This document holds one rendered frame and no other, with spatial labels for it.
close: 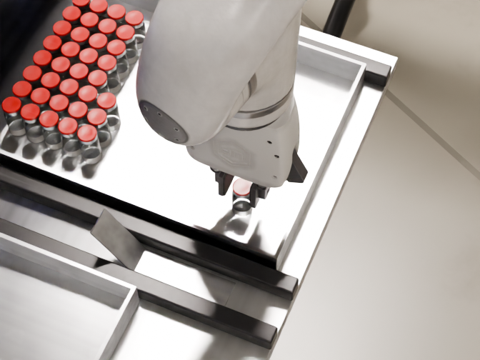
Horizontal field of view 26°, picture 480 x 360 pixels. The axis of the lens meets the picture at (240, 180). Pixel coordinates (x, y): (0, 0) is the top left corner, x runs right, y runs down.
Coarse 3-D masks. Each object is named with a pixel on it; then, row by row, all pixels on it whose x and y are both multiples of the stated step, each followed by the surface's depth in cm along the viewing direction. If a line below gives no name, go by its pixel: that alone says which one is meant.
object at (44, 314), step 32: (0, 256) 106; (32, 256) 104; (0, 288) 104; (32, 288) 104; (64, 288) 104; (96, 288) 104; (128, 288) 101; (0, 320) 102; (32, 320) 102; (64, 320) 102; (96, 320) 102; (128, 320) 102; (0, 352) 101; (32, 352) 101; (64, 352) 101; (96, 352) 101
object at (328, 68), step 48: (144, 0) 121; (336, 96) 116; (0, 144) 113; (144, 144) 113; (96, 192) 107; (144, 192) 110; (192, 192) 110; (288, 192) 110; (240, 240) 107; (288, 240) 105
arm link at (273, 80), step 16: (288, 32) 79; (272, 48) 79; (288, 48) 81; (272, 64) 80; (288, 64) 83; (256, 80) 80; (272, 80) 83; (288, 80) 85; (256, 96) 84; (272, 96) 85
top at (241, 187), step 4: (236, 180) 105; (240, 180) 105; (244, 180) 105; (232, 184) 105; (236, 184) 105; (240, 184) 105; (244, 184) 105; (248, 184) 105; (232, 188) 105; (236, 188) 105; (240, 188) 105; (244, 188) 105; (248, 188) 105; (236, 192) 104; (240, 192) 104; (244, 192) 104; (248, 192) 104
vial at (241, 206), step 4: (232, 192) 106; (232, 196) 106; (236, 196) 105; (240, 196) 105; (244, 196) 105; (248, 196) 106; (232, 200) 106; (236, 200) 106; (240, 200) 105; (244, 200) 105; (248, 200) 106; (232, 204) 107; (236, 204) 106; (240, 204) 106; (244, 204) 106; (248, 204) 106; (232, 208) 108; (236, 208) 107; (240, 208) 107; (244, 208) 107; (248, 208) 107; (252, 208) 108; (236, 212) 108; (240, 212) 107; (244, 212) 107; (248, 212) 108
